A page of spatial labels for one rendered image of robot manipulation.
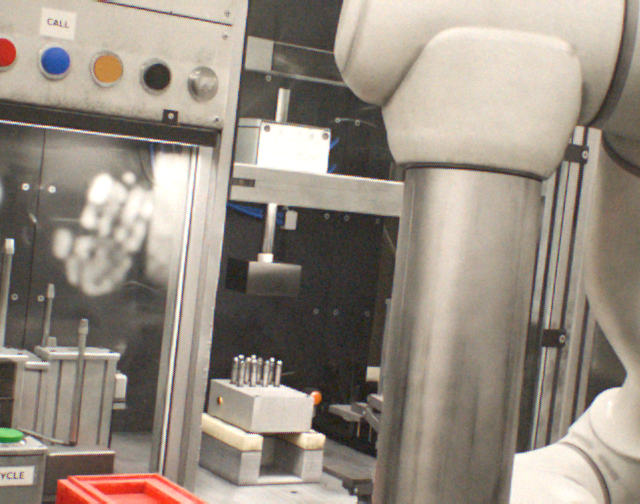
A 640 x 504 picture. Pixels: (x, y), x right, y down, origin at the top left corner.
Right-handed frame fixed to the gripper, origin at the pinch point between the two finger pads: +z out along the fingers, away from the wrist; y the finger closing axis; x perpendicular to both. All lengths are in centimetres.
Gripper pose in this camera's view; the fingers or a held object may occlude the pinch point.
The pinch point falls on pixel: (347, 443)
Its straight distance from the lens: 159.1
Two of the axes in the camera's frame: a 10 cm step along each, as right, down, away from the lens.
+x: -8.4, -0.7, -5.4
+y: 1.1, -9.9, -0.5
